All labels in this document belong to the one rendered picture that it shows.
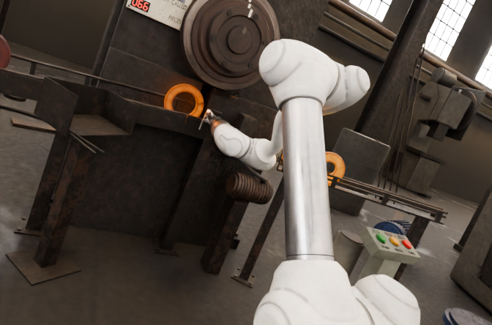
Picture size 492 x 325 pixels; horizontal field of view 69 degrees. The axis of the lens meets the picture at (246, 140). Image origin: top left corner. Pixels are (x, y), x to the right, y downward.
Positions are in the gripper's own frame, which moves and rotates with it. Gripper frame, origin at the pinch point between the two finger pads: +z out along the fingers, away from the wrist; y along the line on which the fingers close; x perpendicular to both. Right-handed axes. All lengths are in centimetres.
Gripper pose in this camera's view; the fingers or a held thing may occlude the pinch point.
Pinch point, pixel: (209, 114)
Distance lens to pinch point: 175.9
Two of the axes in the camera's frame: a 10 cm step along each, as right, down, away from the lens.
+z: -3.2, -3.8, 8.7
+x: 4.1, -8.8, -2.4
